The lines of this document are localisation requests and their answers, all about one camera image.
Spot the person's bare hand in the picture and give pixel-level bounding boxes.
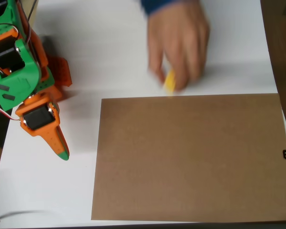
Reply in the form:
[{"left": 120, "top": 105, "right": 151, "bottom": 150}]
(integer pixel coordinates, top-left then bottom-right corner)
[{"left": 146, "top": 0, "right": 211, "bottom": 93}]

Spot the white sheet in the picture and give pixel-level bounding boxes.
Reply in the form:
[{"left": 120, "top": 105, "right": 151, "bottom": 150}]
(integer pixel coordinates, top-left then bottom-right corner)
[{"left": 0, "top": 0, "right": 286, "bottom": 229}]

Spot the grey cable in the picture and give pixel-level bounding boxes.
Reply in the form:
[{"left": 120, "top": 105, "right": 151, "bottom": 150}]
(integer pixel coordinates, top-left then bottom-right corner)
[{"left": 0, "top": 209, "right": 50, "bottom": 229}]

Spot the red white black servo cable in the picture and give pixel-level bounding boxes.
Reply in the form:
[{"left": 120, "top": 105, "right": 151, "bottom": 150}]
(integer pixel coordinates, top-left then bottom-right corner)
[{"left": 0, "top": 96, "right": 21, "bottom": 121}]

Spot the brown rectangular board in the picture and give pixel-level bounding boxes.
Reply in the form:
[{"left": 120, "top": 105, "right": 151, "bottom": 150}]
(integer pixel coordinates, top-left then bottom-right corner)
[{"left": 91, "top": 93, "right": 286, "bottom": 221}]

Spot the forearm in blue sleeve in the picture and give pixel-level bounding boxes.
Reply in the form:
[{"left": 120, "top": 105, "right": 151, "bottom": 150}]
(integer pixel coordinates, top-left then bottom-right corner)
[{"left": 140, "top": 0, "right": 202, "bottom": 15}]

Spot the thin black cable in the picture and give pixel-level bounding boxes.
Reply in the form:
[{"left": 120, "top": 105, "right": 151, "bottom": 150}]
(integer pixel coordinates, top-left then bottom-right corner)
[{"left": 28, "top": 0, "right": 38, "bottom": 20}]

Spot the small yellow peg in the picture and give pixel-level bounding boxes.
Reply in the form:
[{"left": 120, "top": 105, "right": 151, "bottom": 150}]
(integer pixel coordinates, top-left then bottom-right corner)
[{"left": 162, "top": 69, "right": 177, "bottom": 96}]

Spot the orange robot base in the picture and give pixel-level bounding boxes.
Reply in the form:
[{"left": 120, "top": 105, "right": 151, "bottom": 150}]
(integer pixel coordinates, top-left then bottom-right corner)
[{"left": 39, "top": 35, "right": 73, "bottom": 101}]

